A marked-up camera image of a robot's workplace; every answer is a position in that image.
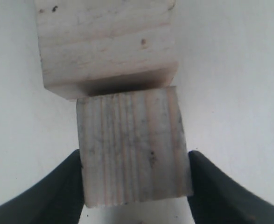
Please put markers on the third largest wooden cube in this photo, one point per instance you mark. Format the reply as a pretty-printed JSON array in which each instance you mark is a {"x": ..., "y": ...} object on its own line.
[{"x": 132, "y": 148}]

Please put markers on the second largest wooden cube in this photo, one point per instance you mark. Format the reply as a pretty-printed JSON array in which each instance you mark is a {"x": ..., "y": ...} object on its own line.
[{"x": 96, "y": 47}]

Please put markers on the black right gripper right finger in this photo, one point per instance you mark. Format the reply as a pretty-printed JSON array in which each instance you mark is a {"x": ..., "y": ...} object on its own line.
[{"x": 218, "y": 199}]

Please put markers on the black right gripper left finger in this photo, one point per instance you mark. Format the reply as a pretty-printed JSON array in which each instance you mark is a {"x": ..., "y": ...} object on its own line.
[{"x": 56, "y": 199}]

